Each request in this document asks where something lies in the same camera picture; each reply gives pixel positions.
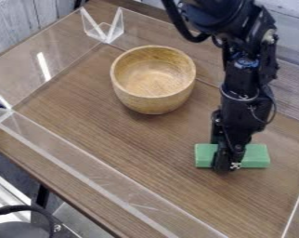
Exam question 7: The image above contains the black table leg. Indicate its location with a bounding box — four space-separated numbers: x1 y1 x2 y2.
36 185 51 208

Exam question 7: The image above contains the green rectangular block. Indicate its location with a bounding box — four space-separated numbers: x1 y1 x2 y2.
195 144 271 169

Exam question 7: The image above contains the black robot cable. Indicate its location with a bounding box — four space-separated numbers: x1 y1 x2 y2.
160 0 212 44

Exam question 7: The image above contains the black cable loop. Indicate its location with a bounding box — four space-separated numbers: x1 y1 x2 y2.
0 204 57 238

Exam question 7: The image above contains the clear acrylic corner bracket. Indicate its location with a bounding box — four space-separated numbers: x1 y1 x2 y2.
79 7 124 44

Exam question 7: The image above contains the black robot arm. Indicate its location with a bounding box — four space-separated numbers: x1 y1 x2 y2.
167 0 279 172

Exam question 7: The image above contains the brown wooden bowl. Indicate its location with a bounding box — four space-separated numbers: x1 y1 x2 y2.
111 45 198 114

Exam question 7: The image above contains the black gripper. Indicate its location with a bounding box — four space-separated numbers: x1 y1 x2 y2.
211 85 276 173

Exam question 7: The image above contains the clear acrylic front barrier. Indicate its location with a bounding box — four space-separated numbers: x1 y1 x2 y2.
0 103 227 238

